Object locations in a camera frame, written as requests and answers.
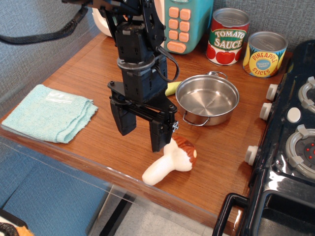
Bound teal toy microwave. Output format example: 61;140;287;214
92;0;213;63

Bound light blue folded cloth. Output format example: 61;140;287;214
1;84;98;144

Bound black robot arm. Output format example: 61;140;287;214
76;0;178;152

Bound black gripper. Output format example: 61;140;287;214
108;59;178;152

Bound tomato sauce can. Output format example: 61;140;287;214
206;8;250;65

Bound stainless steel pot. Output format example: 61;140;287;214
175;71;240;126

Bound green handled metal spoon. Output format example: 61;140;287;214
165;81;181;96

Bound orange furry object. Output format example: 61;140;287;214
0;208;35;236

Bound black sleeved cable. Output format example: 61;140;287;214
0;6;89;45

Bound toy mushroom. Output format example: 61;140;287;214
142;136;197;185

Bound pineapple slices can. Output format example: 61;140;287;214
243;31;288;78

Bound black toy stove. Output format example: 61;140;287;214
213;40;315;236

